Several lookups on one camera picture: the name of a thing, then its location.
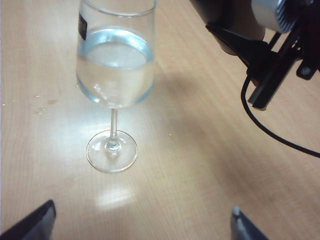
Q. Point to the black thermos cup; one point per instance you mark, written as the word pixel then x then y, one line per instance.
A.
pixel 220 10

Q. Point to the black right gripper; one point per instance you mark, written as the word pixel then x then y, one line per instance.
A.
pixel 277 72

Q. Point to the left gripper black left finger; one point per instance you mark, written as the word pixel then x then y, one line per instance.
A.
pixel 30 225

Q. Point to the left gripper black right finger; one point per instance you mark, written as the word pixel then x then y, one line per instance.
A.
pixel 245 230

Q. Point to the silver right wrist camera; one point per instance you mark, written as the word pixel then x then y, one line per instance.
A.
pixel 270 12

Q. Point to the clear stemmed wine glass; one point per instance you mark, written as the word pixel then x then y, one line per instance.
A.
pixel 115 75

